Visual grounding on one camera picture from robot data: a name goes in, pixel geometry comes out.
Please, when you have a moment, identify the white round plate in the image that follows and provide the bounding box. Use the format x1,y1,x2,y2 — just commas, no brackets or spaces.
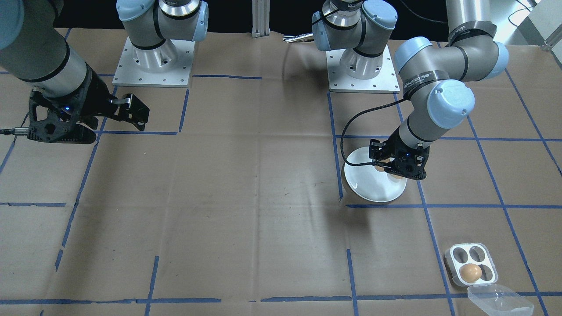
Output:
343,146,407,203

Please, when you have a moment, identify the clear plastic egg carton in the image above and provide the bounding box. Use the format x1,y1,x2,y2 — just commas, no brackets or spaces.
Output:
444,242,535,316

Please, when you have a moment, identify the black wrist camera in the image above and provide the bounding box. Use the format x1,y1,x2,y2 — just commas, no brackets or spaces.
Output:
392,147,429,181
27,89,98,145

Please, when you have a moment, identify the white square base plate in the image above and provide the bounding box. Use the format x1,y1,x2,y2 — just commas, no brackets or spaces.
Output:
327,44,401,93
112,36,196,88

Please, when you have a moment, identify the aluminium frame post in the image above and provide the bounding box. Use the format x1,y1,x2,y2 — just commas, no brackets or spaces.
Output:
251,0,271,39

